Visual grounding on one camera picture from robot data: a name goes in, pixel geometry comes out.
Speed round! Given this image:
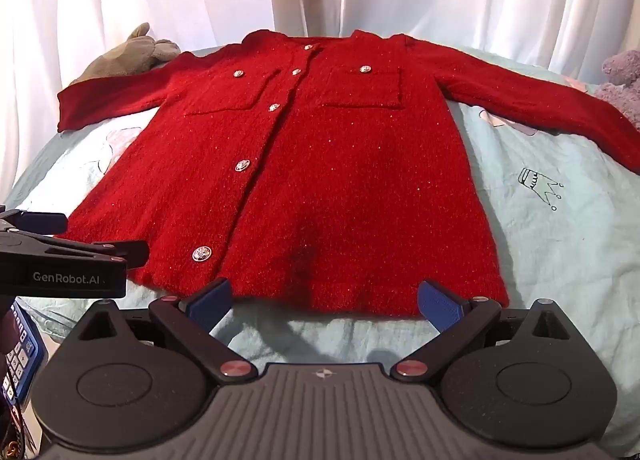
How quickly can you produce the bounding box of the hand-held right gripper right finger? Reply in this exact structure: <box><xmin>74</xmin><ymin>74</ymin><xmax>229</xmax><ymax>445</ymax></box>
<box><xmin>390</xmin><ymin>279</ymin><xmax>572</xmax><ymax>383</ymax></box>

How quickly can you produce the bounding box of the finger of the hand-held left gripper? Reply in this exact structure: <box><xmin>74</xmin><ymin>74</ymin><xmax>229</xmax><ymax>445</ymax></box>
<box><xmin>0</xmin><ymin>209</ymin><xmax>69</xmax><ymax>238</ymax></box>
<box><xmin>52</xmin><ymin>239</ymin><xmax>151</xmax><ymax>272</ymax></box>

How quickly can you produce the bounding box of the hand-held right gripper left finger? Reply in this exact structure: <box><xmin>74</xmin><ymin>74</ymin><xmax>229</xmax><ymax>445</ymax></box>
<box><xmin>67</xmin><ymin>277</ymin><xmax>259</xmax><ymax>384</ymax></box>

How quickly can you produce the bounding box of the red knit cardigan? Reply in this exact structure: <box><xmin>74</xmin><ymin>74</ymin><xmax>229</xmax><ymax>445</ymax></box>
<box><xmin>56</xmin><ymin>28</ymin><xmax>640</xmax><ymax>318</ymax></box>

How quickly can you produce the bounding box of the blue keypad device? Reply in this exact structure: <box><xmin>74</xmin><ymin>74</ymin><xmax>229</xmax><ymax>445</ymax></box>
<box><xmin>0</xmin><ymin>300</ymin><xmax>50</xmax><ymax>409</ymax></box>

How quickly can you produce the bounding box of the beige plush toy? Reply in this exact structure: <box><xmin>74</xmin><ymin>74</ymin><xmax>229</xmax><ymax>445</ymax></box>
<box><xmin>69</xmin><ymin>22</ymin><xmax>182</xmax><ymax>87</ymax></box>

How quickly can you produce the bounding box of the purple plush toy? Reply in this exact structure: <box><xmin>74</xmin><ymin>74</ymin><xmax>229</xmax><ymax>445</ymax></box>
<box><xmin>594</xmin><ymin>49</ymin><xmax>640</xmax><ymax>130</ymax></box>

